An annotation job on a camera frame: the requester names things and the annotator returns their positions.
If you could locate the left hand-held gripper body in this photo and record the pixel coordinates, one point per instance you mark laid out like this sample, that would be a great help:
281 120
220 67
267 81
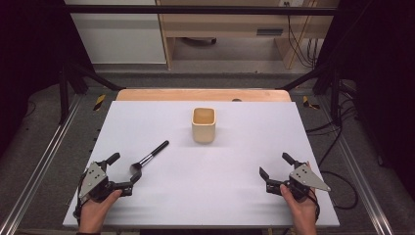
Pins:
94 179

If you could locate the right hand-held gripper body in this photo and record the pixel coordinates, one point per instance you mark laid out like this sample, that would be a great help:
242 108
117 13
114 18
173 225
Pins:
306 179

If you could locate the black makeup brush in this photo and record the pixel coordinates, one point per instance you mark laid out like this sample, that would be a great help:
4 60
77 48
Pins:
156 150

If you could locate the beige square cup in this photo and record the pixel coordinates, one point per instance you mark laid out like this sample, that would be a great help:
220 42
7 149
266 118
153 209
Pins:
203 130

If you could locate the person's left hand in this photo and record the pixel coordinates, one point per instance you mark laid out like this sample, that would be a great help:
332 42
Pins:
96 212

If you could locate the person's right hand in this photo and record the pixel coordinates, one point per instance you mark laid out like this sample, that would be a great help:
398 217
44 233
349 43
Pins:
301 212

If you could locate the white table board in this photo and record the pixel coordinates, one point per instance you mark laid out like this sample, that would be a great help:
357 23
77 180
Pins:
208 176

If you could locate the yellow black tape strip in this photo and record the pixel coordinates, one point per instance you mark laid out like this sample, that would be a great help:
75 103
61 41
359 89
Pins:
100 102
308 103

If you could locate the black metal stand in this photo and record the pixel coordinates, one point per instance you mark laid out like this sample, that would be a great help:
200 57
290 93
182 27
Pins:
64 98
334 94

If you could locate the wooden table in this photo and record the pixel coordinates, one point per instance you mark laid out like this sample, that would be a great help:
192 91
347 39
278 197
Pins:
182 95

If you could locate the white cabinet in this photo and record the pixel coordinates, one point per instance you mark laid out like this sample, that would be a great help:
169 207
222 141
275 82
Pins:
120 39

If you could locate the grey desk label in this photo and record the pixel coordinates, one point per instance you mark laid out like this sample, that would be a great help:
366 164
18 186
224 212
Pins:
269 32

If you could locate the black curtain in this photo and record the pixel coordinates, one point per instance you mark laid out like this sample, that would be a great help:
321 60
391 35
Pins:
29 49
378 65

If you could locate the light wooden desk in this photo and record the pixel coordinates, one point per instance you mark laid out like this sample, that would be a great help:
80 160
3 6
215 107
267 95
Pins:
225 24

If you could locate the black horizontal bar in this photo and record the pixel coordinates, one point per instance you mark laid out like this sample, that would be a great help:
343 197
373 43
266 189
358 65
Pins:
195 9

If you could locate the aluminium floor rail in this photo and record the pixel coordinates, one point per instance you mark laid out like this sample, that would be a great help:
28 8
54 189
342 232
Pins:
359 176
39 163

